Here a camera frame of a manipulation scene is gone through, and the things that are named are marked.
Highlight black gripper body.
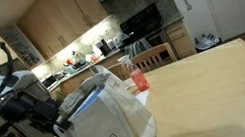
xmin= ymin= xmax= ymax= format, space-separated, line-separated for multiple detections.
xmin=0 ymin=84 xmax=63 ymax=135

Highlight white canvas tote bag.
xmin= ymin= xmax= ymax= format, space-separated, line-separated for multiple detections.
xmin=44 ymin=61 xmax=160 ymax=137

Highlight yellow-green snack bag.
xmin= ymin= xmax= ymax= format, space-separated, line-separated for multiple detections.
xmin=52 ymin=89 xmax=70 ymax=106

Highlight black toaster oven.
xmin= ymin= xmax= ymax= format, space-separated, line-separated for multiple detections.
xmin=40 ymin=73 xmax=60 ymax=91

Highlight blue white box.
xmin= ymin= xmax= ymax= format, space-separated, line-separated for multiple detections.
xmin=65 ymin=85 xmax=110 ymax=119

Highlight teal cup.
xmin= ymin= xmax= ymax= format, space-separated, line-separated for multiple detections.
xmin=65 ymin=65 xmax=78 ymax=76

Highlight orange kitchen utensil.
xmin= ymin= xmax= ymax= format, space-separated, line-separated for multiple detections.
xmin=65 ymin=57 xmax=76 ymax=68

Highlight open glassware shelf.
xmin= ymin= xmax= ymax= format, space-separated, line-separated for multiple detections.
xmin=0 ymin=22 xmax=46 ymax=73

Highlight clear glass pitcher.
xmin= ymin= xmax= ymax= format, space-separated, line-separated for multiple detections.
xmin=72 ymin=49 xmax=88 ymax=67

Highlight white paper sheet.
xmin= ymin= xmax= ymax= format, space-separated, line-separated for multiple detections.
xmin=133 ymin=88 xmax=153 ymax=109

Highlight black coffee maker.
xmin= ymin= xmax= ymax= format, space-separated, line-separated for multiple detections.
xmin=96 ymin=37 xmax=114 ymax=57

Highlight orange spray bottle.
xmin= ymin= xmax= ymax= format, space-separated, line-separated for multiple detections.
xmin=116 ymin=51 xmax=152 ymax=96

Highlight striped dish towel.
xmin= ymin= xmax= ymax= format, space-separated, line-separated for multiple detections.
xmin=123 ymin=36 xmax=155 ymax=61

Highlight black kitchen stove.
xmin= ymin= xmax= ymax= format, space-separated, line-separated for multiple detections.
xmin=111 ymin=1 xmax=172 ymax=62

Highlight wooden drawer cabinet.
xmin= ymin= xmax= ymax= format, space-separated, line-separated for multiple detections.
xmin=162 ymin=17 xmax=199 ymax=62

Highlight white blue sneaker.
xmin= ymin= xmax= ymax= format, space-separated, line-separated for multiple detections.
xmin=193 ymin=33 xmax=217 ymax=53
xmin=202 ymin=30 xmax=222 ymax=48

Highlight wooden wall cabinets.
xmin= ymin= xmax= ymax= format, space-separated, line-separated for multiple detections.
xmin=12 ymin=0 xmax=116 ymax=65

